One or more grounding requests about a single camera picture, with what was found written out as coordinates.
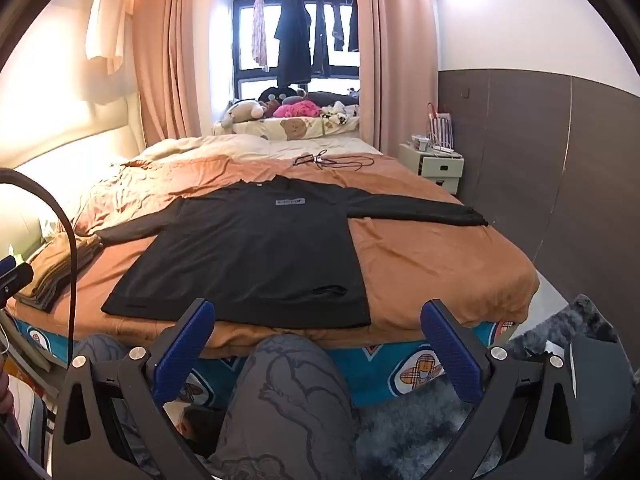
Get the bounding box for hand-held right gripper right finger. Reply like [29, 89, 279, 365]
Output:
[420, 299, 586, 480]

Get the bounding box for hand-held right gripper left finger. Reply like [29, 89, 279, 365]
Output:
[52, 299, 216, 480]

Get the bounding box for black long-sleeve shirt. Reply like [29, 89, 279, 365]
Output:
[95, 175, 490, 328]

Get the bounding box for stack of folded clothes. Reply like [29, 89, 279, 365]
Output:
[12, 232, 103, 313]

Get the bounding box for person's leg grey printed pants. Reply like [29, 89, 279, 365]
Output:
[72, 334, 151, 361]
[205, 335, 358, 480]

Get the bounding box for grey shaggy rug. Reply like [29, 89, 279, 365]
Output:
[350, 295, 640, 480]

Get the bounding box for orange blanket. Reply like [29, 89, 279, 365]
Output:
[47, 152, 541, 361]

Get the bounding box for white nightstand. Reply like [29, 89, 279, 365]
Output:
[398, 142, 465, 195]

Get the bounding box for cream duvet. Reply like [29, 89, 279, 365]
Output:
[135, 135, 381, 163]

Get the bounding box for striped paper bag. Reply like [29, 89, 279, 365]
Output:
[426, 102, 455, 148]

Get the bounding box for grey white plush toy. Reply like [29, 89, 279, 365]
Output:
[220, 99, 266, 133]

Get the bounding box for bear print pillow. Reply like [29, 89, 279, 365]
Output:
[212, 116, 361, 141]

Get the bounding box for black white print plush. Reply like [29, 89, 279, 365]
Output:
[320, 101, 361, 126]

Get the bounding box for pink curtain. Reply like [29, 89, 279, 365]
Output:
[352, 0, 441, 156]
[131, 0, 217, 148]

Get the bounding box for pink plush toy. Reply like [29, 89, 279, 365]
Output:
[272, 101, 323, 120]

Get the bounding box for white hanging shirt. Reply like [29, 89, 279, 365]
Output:
[85, 0, 128, 73]

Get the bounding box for black plush toy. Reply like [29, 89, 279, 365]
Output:
[259, 86, 307, 106]

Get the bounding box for dark grey cushion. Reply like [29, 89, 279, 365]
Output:
[306, 91, 361, 107]

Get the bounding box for floral hanging garment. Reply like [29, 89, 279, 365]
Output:
[251, 0, 268, 72]

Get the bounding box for black hanging coat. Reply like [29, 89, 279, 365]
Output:
[274, 0, 313, 88]

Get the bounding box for long dark hanging garment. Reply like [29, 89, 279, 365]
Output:
[312, 0, 332, 78]

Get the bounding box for short black hanging garment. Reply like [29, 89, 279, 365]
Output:
[348, 0, 361, 52]

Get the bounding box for short grey hanging garment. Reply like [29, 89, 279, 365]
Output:
[331, 0, 347, 53]

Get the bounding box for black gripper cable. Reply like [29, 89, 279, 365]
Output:
[0, 166, 79, 361]

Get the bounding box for thin black cable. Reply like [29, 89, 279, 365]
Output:
[310, 150, 375, 170]

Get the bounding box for black frame window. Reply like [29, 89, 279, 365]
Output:
[231, 0, 361, 101]

